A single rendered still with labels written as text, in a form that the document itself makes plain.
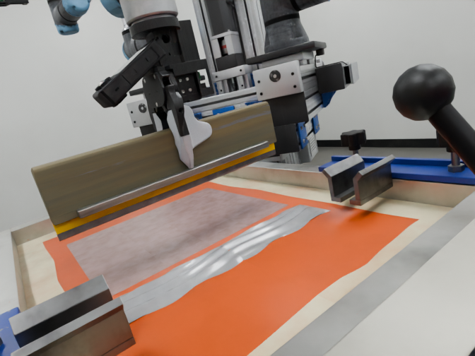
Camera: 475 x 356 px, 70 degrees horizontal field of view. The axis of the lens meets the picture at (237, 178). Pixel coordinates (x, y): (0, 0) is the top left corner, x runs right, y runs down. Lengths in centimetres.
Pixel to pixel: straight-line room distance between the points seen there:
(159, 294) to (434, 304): 32
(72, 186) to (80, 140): 359
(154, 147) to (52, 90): 358
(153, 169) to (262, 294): 24
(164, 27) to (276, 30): 70
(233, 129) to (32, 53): 363
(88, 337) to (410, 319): 25
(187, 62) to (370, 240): 35
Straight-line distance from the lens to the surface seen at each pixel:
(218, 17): 137
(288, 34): 117
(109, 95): 49
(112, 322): 34
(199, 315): 40
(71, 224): 50
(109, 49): 426
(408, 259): 36
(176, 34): 54
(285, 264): 44
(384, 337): 20
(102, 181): 49
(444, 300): 23
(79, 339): 34
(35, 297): 60
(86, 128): 408
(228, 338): 36
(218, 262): 47
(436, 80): 19
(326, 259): 44
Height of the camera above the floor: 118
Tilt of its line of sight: 14 degrees down
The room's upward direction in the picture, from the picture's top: 13 degrees counter-clockwise
